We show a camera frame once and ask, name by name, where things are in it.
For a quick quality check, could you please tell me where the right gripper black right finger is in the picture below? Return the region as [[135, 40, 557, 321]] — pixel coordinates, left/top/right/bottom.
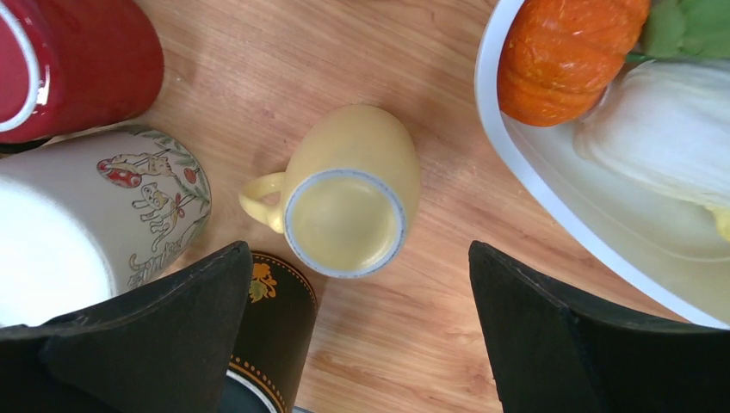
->
[[468, 241, 729, 412]]

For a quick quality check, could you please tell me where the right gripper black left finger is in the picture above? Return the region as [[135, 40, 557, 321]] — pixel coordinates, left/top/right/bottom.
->
[[1, 241, 252, 412]]

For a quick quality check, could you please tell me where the pale yellow mug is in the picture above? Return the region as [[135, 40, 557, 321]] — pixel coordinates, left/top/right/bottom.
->
[[239, 104, 421, 279]]

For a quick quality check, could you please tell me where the black floral mug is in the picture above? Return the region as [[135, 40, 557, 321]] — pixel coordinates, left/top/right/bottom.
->
[[217, 251, 319, 412]]

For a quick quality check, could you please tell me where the cream cat pattern mug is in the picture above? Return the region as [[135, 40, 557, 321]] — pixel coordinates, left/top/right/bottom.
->
[[1, 125, 212, 327]]

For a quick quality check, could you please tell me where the red mug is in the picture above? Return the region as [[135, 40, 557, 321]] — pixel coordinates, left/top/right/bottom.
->
[[1, 0, 164, 145]]

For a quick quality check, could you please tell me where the white vegetable tub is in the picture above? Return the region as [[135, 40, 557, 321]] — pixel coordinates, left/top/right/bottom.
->
[[474, 1, 729, 329]]

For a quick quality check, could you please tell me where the white napa cabbage toy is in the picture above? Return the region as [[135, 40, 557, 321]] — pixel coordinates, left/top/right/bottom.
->
[[573, 59, 729, 238]]

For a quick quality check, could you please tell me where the orange toy pumpkin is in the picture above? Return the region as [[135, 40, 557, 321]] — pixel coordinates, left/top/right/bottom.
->
[[497, 0, 651, 127]]

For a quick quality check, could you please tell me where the green bok choy toy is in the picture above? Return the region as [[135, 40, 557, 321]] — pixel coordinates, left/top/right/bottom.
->
[[625, 0, 729, 64]]

